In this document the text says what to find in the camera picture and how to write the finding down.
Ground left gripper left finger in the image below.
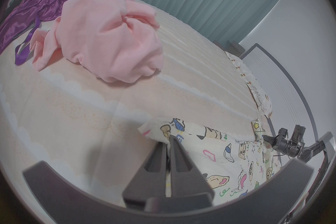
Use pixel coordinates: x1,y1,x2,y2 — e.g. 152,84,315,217
123,141,168,209

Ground white printed pillow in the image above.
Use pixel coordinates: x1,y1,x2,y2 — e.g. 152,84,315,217
226,51,273,118

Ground purple garment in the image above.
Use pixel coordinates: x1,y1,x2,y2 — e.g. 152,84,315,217
0,0,66,66

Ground white printed pyjama top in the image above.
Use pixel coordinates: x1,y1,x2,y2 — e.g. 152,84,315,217
138,116,282,204

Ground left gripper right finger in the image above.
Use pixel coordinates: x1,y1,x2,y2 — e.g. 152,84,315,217
169,136,215,199

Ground bed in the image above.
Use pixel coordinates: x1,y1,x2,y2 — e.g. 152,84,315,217
0,0,319,208

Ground grey bedside table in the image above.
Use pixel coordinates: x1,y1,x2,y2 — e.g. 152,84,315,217
214,40,246,57

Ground pink garment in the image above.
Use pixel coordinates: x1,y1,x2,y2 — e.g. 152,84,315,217
31,0,164,84

